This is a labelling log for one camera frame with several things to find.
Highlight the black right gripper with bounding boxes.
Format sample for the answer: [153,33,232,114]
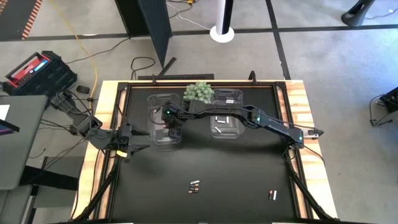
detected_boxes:
[160,104,185,140]

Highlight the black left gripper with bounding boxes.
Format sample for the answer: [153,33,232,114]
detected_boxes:
[116,123,150,159]

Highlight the clear plastic bin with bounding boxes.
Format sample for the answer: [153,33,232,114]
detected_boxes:
[146,93,183,146]
[210,88,245,140]

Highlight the green succulent in grey pot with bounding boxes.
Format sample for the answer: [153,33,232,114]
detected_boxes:
[183,81,216,105]

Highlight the black slotted bar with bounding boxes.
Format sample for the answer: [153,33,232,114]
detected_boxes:
[137,73,215,81]

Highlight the black red toolbox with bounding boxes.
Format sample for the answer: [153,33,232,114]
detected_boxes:
[1,50,78,97]

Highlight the black room divider panel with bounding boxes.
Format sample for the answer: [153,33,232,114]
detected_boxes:
[114,0,177,77]

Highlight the white black pole round base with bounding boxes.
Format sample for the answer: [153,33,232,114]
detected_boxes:
[209,0,235,44]

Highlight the grey side table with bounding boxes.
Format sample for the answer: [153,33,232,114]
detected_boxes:
[0,95,49,191]

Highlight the dark tablet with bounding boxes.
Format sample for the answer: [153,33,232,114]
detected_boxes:
[0,119,20,136]

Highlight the grey cabinet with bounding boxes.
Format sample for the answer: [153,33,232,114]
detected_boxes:
[0,185,34,224]

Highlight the black mat orange stripes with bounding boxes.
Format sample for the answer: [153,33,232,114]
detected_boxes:
[0,0,44,40]

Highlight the black stand base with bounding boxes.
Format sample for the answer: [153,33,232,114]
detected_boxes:
[340,0,376,27]

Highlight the black equipment box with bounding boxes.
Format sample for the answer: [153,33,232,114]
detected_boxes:
[369,86,398,127]

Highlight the yellow cable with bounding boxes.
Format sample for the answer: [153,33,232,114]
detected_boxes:
[49,0,99,110]

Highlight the black looped floor cable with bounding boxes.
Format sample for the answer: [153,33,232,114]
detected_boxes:
[129,56,156,81]

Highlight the white floor cable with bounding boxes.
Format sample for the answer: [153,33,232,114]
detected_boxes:
[166,1,212,31]

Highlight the wooden table with black frame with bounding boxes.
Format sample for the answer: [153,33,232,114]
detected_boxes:
[71,79,339,224]

